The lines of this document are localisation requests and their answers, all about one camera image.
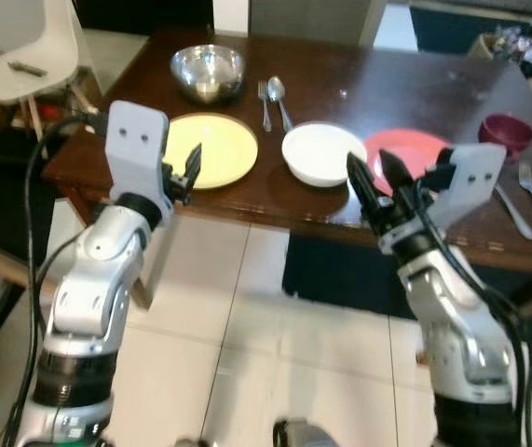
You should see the white plastic chair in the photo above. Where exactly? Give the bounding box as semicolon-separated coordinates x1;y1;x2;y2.
0;0;87;105

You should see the dark floor rug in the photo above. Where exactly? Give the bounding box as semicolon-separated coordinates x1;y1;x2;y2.
281;233;532;325

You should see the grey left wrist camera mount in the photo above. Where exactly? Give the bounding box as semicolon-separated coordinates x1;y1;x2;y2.
104;101;172;204

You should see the grey robot foot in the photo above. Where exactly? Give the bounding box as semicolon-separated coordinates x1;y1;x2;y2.
273;419;343;447

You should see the white bowl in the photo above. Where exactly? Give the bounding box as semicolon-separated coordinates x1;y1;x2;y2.
281;122;369;189

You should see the silver spoon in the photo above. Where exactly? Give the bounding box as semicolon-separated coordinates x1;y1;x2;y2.
492;182;532;242
266;76;294;133

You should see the grey chair back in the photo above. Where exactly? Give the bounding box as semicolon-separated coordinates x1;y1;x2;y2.
248;0;388;49

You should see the maroon bowl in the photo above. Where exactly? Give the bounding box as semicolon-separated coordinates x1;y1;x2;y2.
478;114;532;165

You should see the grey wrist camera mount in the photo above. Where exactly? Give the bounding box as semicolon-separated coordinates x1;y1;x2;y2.
426;142;509;230
104;101;172;204

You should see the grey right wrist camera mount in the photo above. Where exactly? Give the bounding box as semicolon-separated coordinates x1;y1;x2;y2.
426;142;509;230

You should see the pink plate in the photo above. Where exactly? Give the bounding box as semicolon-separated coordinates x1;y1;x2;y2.
363;129;457;197

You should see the stainless steel bowl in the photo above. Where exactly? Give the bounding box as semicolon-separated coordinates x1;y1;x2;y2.
171;44;247;105

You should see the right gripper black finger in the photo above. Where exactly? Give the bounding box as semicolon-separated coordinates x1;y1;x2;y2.
347;154;389;226
380;152;417;201

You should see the yellow plate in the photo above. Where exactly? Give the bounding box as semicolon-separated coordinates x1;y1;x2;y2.
160;113;259;191

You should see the small dark object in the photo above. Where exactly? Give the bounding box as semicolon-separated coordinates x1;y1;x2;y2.
7;61;50;78

